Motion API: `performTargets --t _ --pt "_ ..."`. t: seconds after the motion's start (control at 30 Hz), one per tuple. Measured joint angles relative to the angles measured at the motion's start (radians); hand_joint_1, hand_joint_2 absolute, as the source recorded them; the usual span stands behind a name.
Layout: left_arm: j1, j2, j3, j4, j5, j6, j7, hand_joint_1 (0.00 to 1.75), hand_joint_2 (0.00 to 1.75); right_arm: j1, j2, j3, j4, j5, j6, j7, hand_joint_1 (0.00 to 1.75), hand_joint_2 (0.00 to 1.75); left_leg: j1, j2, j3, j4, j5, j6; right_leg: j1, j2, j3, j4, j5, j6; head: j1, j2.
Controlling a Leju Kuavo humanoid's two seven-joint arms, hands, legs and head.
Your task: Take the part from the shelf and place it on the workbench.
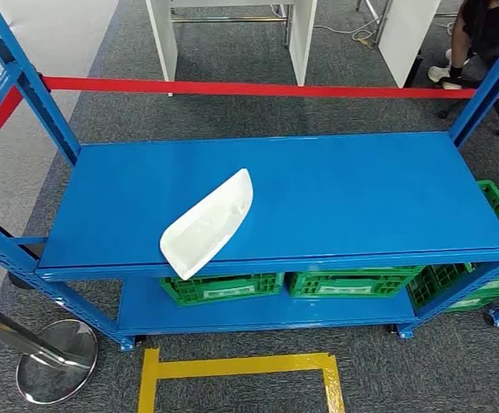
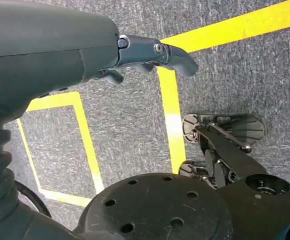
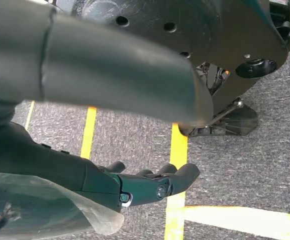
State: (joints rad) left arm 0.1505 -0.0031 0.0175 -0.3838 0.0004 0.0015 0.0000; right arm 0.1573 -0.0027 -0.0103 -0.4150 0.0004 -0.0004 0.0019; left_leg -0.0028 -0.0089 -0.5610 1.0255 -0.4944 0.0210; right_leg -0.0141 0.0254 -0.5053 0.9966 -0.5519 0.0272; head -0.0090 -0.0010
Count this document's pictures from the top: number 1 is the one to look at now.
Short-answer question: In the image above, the white plastic shell part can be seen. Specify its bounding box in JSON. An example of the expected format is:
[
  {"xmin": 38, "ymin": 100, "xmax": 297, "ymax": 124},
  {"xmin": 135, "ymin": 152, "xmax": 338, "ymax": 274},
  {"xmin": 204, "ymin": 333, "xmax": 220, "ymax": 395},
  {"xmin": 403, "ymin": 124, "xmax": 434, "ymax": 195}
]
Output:
[{"xmin": 159, "ymin": 168, "xmax": 254, "ymax": 281}]

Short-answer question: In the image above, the green plastic crate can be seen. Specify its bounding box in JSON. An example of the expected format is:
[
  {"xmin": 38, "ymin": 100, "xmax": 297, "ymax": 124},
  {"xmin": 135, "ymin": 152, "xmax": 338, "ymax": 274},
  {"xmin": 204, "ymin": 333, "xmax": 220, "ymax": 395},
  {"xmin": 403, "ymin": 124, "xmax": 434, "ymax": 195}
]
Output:
[
  {"xmin": 444, "ymin": 281, "xmax": 499, "ymax": 314},
  {"xmin": 160, "ymin": 272, "xmax": 285, "ymax": 308},
  {"xmin": 287, "ymin": 266, "xmax": 426, "ymax": 299},
  {"xmin": 406, "ymin": 179, "xmax": 499, "ymax": 303}
]

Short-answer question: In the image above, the yellow floor tape square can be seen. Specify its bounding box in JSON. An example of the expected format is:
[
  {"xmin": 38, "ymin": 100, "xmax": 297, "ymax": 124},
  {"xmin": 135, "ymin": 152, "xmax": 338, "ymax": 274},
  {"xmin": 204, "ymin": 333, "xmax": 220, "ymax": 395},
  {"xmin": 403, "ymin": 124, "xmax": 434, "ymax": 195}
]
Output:
[{"xmin": 137, "ymin": 348, "xmax": 346, "ymax": 413}]

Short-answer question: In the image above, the white desk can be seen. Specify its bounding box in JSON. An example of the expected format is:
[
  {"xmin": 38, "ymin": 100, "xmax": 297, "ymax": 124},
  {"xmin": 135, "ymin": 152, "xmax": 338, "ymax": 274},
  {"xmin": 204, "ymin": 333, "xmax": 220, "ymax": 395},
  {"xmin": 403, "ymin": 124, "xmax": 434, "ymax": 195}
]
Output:
[
  {"xmin": 377, "ymin": 0, "xmax": 442, "ymax": 89},
  {"xmin": 145, "ymin": 0, "xmax": 319, "ymax": 97}
]

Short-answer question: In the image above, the person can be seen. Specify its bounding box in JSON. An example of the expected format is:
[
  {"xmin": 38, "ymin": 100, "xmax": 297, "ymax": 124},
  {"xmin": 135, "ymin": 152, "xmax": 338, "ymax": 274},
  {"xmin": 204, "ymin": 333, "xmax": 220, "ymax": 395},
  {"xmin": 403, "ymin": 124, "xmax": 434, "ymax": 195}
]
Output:
[{"xmin": 426, "ymin": 0, "xmax": 499, "ymax": 91}]

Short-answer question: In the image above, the pale floor cable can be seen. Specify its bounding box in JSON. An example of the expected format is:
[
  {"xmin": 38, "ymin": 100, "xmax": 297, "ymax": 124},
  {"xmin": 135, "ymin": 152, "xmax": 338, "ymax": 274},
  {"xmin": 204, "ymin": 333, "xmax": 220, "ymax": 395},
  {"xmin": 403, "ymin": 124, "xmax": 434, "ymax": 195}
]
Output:
[{"xmin": 312, "ymin": 16, "xmax": 381, "ymax": 48}]

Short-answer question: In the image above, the chrome stanchion post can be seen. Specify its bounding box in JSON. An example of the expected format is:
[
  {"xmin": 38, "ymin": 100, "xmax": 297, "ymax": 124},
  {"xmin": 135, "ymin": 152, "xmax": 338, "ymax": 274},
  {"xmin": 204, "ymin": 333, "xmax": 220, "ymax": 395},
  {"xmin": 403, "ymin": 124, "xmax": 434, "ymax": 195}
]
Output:
[{"xmin": 0, "ymin": 295, "xmax": 100, "ymax": 406}]

